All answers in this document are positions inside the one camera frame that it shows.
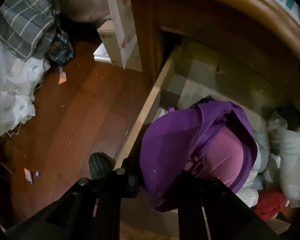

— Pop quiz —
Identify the purple underwear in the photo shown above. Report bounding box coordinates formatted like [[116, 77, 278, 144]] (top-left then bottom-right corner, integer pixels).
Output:
[[140, 101, 257, 210]]

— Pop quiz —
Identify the wooden drawer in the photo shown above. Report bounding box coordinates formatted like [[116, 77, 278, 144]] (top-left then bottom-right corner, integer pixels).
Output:
[[117, 41, 300, 239]]

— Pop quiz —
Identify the black checked slipper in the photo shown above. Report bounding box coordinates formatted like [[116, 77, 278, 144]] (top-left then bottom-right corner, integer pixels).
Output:
[[89, 152, 115, 180]]

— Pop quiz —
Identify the red garment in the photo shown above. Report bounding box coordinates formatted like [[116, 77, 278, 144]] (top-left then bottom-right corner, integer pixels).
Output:
[[251, 190, 287, 221]]

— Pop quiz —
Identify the small wrapper on floor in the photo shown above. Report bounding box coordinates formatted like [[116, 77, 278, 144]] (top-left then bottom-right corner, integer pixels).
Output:
[[24, 168, 40, 184]]

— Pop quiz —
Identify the light grey garment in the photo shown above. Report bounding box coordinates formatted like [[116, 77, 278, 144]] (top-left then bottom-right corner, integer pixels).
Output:
[[254, 118, 300, 207]]

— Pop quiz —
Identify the orange snack wrapper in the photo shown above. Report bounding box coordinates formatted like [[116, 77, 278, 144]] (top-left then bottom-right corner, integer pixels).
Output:
[[58, 66, 67, 85]]

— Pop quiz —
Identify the white floral bedsheet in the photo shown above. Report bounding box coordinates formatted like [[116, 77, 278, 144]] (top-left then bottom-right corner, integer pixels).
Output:
[[0, 41, 50, 136]]

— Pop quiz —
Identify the dark plastic bag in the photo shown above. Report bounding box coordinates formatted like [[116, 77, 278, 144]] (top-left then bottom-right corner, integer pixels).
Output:
[[48, 28, 75, 67]]

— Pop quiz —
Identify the brown cardboard box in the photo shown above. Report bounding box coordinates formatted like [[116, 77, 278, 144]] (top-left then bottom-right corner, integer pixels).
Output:
[[94, 20, 142, 72]]

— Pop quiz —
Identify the grey plaid blanket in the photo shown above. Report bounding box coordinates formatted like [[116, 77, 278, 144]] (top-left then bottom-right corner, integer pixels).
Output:
[[0, 0, 61, 61]]

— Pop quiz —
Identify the white cardboard box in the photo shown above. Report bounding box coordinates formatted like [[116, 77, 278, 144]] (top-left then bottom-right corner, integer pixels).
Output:
[[108, 0, 138, 69]]

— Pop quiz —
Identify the beige leaf-print curtain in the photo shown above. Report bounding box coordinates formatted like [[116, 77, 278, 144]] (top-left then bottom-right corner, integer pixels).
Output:
[[59, 0, 110, 23]]

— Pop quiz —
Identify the wooden nightstand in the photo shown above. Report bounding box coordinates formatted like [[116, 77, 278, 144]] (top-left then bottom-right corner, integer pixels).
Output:
[[94, 0, 300, 120]]

